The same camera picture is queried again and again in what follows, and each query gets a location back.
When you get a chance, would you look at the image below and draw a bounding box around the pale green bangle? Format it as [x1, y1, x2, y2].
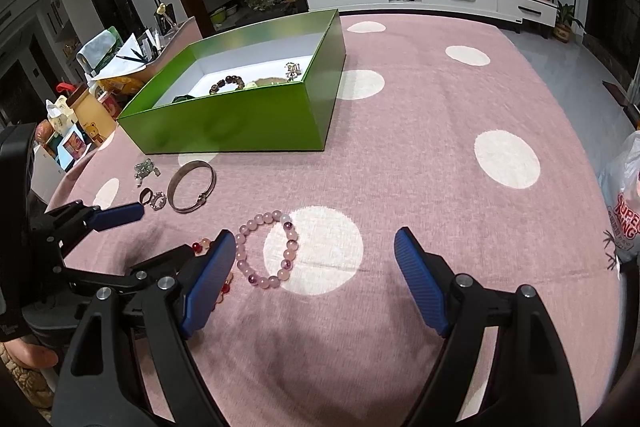
[245, 76, 296, 88]

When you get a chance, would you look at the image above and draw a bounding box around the green pot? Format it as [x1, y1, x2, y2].
[210, 4, 238, 28]

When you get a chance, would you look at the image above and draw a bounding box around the pink polka-dot tablecloth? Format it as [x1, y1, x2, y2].
[45, 9, 623, 427]

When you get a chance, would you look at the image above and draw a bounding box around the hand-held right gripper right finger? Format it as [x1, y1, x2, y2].
[394, 227, 581, 427]

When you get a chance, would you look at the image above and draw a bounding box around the brown bead bracelet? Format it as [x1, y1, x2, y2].
[209, 76, 247, 96]

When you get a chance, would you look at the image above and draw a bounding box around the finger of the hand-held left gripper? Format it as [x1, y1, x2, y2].
[62, 243, 209, 296]
[31, 200, 146, 259]

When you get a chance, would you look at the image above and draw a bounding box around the silver bangle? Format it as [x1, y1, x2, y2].
[167, 161, 217, 212]

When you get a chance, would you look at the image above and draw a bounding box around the white paper stack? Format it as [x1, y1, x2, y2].
[85, 27, 153, 82]

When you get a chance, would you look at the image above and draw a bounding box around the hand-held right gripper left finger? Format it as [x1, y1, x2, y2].
[50, 229, 237, 427]

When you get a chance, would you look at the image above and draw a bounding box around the red bead bracelet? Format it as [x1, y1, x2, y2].
[189, 236, 235, 312]

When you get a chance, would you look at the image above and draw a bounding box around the orange bear-print carton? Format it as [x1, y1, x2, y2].
[70, 84, 118, 142]

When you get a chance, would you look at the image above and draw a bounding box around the green cardboard box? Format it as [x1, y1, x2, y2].
[116, 8, 347, 154]

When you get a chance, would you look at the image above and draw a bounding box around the small potted plant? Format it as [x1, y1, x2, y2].
[552, 2, 586, 44]

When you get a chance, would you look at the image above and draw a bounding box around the silver chain charm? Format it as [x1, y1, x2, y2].
[133, 158, 161, 182]

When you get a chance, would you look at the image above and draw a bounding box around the pink bead bracelet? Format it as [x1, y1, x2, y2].
[234, 210, 301, 292]

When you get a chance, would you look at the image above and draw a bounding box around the person's left hand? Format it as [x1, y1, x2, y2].
[0, 341, 59, 371]

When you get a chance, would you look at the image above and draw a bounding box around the photo card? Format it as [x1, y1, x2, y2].
[56, 132, 96, 172]

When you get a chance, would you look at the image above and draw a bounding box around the white plastic bag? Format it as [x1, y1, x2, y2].
[597, 132, 640, 263]

